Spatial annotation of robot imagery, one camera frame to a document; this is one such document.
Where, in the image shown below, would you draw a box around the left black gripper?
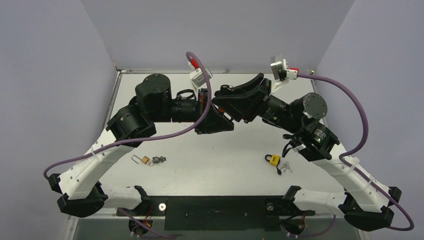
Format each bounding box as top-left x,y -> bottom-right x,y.
151,88 -> 235,135

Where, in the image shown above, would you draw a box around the yellow padlock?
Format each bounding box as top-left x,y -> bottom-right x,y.
264,154 -> 282,175

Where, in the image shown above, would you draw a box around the silver keys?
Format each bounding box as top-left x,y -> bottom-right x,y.
277,161 -> 293,175

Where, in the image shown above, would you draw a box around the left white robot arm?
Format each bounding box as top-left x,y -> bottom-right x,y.
47,74 -> 234,218

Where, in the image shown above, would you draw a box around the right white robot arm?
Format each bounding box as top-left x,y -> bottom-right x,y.
212,74 -> 402,232

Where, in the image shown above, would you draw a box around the small keys bunch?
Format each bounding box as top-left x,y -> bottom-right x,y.
147,156 -> 167,167

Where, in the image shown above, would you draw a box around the small brass padlock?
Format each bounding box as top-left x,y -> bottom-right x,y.
131,155 -> 150,165

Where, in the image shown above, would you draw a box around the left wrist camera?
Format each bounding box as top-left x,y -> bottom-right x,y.
189,68 -> 206,91

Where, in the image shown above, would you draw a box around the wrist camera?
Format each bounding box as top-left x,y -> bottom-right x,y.
189,68 -> 206,91
270,54 -> 300,95

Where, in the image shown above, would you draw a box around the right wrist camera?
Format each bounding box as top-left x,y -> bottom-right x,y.
270,54 -> 300,95

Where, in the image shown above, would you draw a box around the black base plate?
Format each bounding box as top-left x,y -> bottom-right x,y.
116,195 -> 315,231

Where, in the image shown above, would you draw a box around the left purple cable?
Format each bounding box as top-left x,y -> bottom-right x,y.
43,51 -> 213,181

